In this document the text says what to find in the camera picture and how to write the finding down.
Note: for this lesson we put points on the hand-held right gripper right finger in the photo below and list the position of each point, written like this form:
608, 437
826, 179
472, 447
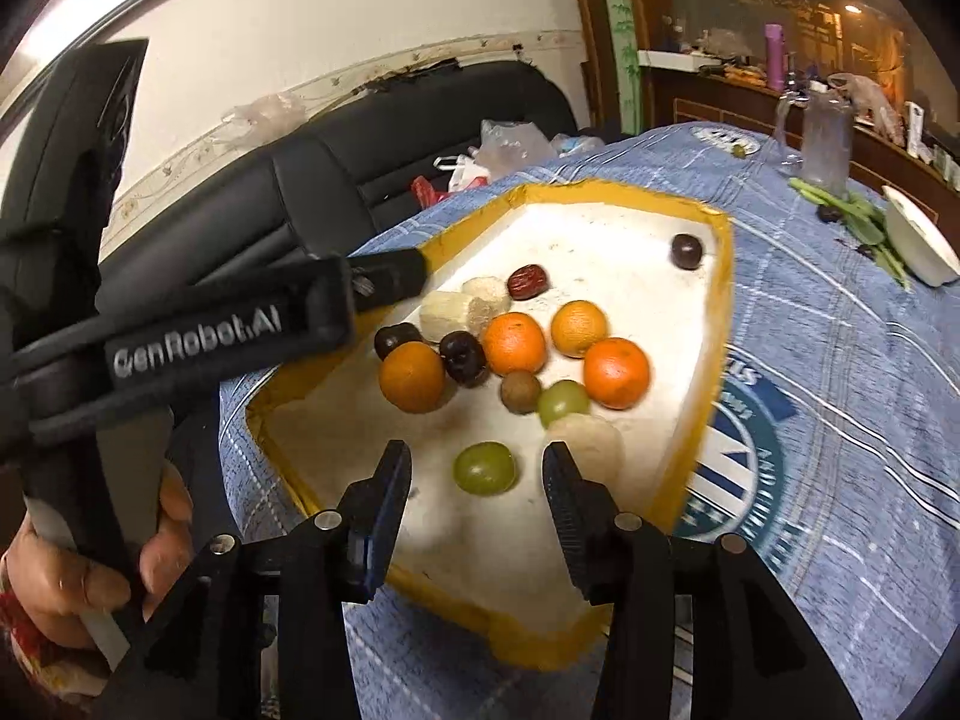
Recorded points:
562, 521

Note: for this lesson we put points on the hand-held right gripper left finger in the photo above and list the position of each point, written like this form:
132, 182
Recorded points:
386, 514

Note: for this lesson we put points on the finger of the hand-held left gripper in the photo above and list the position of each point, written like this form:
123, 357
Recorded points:
390, 277

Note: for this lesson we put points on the yellow foam tray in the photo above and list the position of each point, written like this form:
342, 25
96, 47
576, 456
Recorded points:
600, 270

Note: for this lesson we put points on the person's left hand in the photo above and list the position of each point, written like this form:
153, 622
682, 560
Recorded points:
60, 585

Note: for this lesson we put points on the beige banana piece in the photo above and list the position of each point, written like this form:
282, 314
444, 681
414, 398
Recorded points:
487, 294
442, 315

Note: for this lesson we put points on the white round peeled fruit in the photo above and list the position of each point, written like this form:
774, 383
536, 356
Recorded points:
585, 444

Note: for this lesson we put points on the orange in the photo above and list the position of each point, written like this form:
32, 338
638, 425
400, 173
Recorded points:
514, 343
411, 376
579, 328
616, 373

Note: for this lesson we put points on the white and red plastic bag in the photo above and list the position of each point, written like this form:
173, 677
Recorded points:
469, 174

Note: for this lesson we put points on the black leather sofa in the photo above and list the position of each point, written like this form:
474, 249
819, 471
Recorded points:
315, 165

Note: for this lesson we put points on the small brown round fruit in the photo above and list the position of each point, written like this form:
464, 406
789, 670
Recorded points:
521, 391

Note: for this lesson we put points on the red date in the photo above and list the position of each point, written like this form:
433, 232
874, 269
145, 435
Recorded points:
529, 281

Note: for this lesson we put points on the clear white plastic bag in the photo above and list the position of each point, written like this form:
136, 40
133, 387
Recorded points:
517, 142

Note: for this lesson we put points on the clear crumpled plastic bag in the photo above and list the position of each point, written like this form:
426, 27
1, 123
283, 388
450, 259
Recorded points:
262, 112

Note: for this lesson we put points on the blue and white plastic bag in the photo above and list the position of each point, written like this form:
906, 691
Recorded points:
581, 142

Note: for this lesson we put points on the wooden counter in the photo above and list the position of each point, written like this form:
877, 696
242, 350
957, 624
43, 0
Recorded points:
720, 101

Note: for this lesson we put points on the small dark plum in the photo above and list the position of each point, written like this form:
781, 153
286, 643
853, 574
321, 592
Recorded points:
827, 214

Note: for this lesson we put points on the green vegetables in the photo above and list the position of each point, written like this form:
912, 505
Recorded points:
862, 229

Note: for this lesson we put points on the clear drinking glass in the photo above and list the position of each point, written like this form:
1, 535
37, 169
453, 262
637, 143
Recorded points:
784, 127

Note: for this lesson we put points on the purple bottle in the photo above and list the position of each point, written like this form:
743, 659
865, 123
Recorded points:
773, 56

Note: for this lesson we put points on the white bowl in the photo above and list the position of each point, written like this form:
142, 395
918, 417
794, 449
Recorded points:
919, 240

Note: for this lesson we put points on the clear glass pitcher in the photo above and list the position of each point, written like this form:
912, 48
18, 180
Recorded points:
825, 142

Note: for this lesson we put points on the translucent plastic bag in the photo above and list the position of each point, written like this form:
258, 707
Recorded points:
874, 101

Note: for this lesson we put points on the white tube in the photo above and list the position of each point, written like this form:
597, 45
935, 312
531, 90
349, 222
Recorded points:
913, 127

